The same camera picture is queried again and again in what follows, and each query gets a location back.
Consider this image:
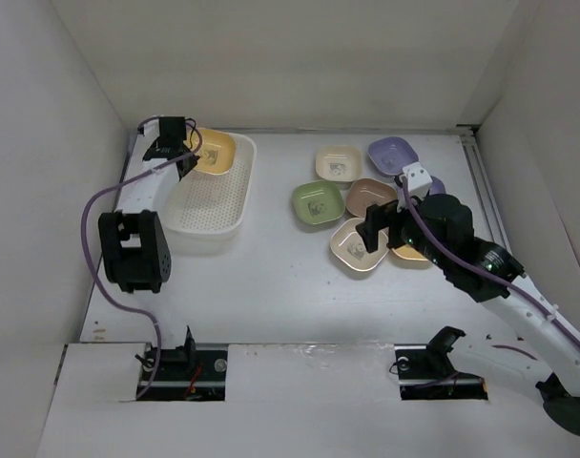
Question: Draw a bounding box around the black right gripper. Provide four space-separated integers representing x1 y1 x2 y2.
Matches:
356 189 449 269

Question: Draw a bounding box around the cream panda plate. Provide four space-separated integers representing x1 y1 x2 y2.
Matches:
329 218 389 280
315 145 363 183

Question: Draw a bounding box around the yellow panda plate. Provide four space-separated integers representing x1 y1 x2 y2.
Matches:
195 128 237 176
390 245 432 270

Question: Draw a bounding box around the green panda plate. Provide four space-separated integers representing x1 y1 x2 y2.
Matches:
291 180 345 226

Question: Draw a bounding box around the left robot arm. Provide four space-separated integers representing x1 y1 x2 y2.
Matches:
98 116 202 293

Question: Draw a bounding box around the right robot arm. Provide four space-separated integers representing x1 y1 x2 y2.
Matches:
356 194 580 437

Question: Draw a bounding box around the white perforated plastic bin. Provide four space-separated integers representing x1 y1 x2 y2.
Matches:
162 133 257 255

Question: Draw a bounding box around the brown panda plate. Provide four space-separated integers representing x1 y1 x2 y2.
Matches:
345 177 397 218

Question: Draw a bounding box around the purple panda plate far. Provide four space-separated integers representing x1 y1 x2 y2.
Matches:
367 136 419 177

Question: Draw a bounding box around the purple panda plate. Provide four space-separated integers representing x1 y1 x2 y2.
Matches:
428 176 446 196
367 136 419 177

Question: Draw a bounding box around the purple panda plate near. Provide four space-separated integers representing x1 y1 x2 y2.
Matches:
428 176 446 196

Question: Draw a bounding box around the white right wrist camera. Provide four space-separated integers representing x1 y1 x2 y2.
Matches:
398 161 432 209

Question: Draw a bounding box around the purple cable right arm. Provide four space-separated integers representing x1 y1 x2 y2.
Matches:
394 177 580 362

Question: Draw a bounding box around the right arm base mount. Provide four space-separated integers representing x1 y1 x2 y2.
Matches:
388 326 488 401

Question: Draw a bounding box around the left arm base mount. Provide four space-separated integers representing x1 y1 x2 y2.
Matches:
135 328 229 402

